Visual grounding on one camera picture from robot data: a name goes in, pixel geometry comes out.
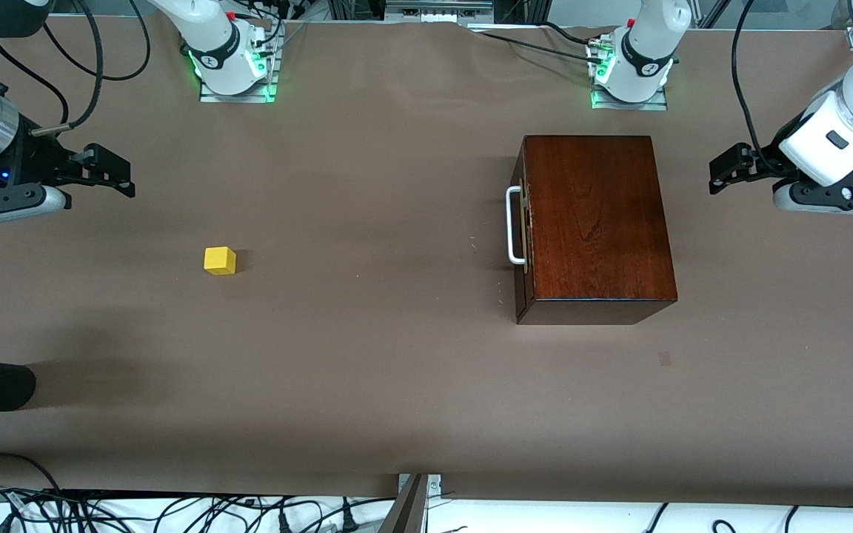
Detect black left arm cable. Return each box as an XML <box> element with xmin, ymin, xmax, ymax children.
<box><xmin>731</xmin><ymin>0</ymin><xmax>801</xmax><ymax>177</ymax></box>

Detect aluminium frame post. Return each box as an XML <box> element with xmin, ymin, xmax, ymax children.
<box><xmin>378</xmin><ymin>472</ymin><xmax>444</xmax><ymax>533</ymax></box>

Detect dark wooden drawer box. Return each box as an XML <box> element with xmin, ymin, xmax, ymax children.
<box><xmin>515</xmin><ymin>135</ymin><xmax>678</xmax><ymax>326</ymax></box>

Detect tangled black floor cables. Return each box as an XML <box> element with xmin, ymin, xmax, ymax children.
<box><xmin>0</xmin><ymin>452</ymin><xmax>398</xmax><ymax>533</ymax></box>

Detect aluminium frame rail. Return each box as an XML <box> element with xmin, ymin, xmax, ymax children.
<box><xmin>386</xmin><ymin>0</ymin><xmax>494</xmax><ymax>23</ymax></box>

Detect wooden drawer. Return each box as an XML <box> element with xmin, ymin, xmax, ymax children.
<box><xmin>517</xmin><ymin>141</ymin><xmax>535</xmax><ymax>298</ymax></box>

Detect yellow cube block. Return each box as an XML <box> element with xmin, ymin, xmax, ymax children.
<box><xmin>204</xmin><ymin>246</ymin><xmax>238</xmax><ymax>277</ymax></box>

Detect white metal drawer handle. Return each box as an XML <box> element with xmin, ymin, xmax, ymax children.
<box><xmin>506</xmin><ymin>186</ymin><xmax>529</xmax><ymax>266</ymax></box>

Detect black cable to arm base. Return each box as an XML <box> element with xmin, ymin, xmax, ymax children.
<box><xmin>480</xmin><ymin>31</ymin><xmax>605</xmax><ymax>66</ymax></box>
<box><xmin>541</xmin><ymin>21</ymin><xmax>605</xmax><ymax>47</ymax></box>

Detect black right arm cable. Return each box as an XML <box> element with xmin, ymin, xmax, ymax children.
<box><xmin>0</xmin><ymin>38</ymin><xmax>72</xmax><ymax>127</ymax></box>
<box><xmin>40</xmin><ymin>0</ymin><xmax>152</xmax><ymax>82</ymax></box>

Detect brown paper table cover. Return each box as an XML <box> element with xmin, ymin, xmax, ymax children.
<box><xmin>0</xmin><ymin>15</ymin><xmax>853</xmax><ymax>509</ymax></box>

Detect black cable with metal plug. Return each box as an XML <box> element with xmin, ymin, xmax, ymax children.
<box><xmin>30</xmin><ymin>0</ymin><xmax>104</xmax><ymax>138</ymax></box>

